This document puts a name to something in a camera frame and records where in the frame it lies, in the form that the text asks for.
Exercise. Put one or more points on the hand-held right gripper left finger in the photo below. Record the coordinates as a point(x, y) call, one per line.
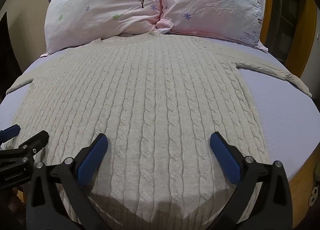
point(93, 156)

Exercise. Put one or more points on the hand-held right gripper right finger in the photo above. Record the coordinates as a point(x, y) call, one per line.
point(225, 156)

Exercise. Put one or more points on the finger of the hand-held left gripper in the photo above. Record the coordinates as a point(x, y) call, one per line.
point(10, 131)
point(32, 142)

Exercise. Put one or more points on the bed with lavender sheet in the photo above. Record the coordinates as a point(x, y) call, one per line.
point(280, 110)

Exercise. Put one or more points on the pink floral pillow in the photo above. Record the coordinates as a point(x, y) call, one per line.
point(100, 8)
point(212, 3)

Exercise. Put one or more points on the wooden bed frame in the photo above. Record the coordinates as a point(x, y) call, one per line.
point(303, 182)

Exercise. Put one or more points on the white wall socket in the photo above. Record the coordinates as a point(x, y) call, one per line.
point(313, 195)

